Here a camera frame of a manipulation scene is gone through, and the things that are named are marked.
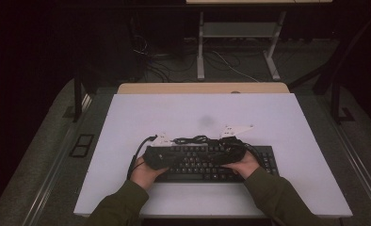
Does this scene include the bundle of black floor cables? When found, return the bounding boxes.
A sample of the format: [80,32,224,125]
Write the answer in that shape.
[132,34,198,83]

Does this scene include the black keyboard cable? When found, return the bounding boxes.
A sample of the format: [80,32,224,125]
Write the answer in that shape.
[171,135,225,148]

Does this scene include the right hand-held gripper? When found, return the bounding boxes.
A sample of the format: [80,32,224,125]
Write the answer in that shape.
[210,124,254,167]

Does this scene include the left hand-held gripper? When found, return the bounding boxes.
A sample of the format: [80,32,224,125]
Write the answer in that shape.
[142,132,180,171]

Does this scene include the black computer keyboard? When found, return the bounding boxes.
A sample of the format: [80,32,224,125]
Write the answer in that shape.
[153,144,280,184]

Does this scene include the wooden table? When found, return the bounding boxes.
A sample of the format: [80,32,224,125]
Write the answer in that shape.
[116,82,291,95]

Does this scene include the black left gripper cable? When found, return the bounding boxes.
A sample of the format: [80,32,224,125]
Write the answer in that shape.
[126,134,158,181]

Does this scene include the person's left hand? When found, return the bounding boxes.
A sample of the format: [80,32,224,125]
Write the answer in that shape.
[129,155,169,191]

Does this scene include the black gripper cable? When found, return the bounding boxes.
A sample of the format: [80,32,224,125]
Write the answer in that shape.
[243,142,266,166]
[126,134,158,181]

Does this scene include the white metal desk frame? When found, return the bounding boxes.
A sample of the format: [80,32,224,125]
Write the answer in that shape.
[197,10,287,82]

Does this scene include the white board mat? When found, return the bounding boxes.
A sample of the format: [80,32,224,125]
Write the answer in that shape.
[73,92,353,219]

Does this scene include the person's right hand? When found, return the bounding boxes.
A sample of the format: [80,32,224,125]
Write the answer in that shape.
[229,150,261,180]

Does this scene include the white floor cable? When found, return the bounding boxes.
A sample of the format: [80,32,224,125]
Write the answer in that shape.
[211,50,261,83]

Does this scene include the black metal stand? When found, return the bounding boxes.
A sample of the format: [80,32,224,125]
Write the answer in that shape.
[329,79,357,125]
[70,70,92,124]

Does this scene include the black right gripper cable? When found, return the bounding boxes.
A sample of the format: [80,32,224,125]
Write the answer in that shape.
[243,142,266,166]

